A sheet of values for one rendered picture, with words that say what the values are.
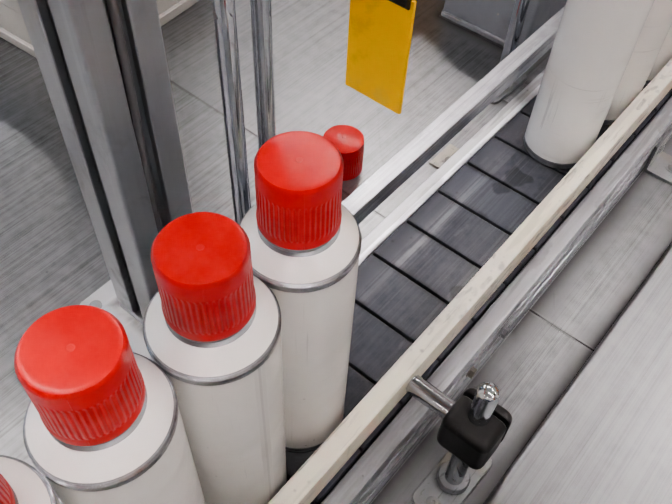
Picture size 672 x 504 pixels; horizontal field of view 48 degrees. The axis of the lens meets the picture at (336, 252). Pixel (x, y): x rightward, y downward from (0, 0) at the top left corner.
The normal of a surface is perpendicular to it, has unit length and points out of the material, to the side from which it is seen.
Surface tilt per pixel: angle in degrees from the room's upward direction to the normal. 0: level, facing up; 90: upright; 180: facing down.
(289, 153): 3
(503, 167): 0
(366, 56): 90
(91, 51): 90
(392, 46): 90
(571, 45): 90
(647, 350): 0
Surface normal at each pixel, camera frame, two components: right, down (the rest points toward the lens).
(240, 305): 0.81, 0.48
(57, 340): 0.08, -0.59
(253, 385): 0.63, 0.62
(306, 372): 0.15, 0.78
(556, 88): -0.78, 0.47
